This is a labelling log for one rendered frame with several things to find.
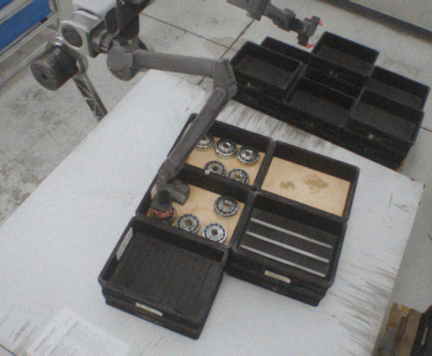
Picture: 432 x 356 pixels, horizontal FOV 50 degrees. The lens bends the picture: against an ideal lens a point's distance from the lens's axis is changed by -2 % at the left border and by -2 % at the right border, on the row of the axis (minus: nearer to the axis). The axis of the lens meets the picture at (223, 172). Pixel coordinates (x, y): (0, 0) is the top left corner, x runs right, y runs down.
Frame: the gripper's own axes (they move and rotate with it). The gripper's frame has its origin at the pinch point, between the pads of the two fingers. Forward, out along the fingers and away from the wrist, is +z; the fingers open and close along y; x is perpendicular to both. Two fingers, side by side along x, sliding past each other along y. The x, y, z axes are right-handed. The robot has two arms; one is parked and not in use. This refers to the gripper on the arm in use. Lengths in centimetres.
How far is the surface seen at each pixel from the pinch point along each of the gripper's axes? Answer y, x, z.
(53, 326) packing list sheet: -54, 21, 19
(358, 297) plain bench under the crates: 5, -87, 16
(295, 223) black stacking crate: 20, -52, 5
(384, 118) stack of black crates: 137, -85, 40
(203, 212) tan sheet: 9.2, -13.9, 5.8
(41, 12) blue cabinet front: 146, 167, 59
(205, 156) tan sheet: 37.4, -3.4, 6.6
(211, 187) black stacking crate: 20.4, -13.1, 2.6
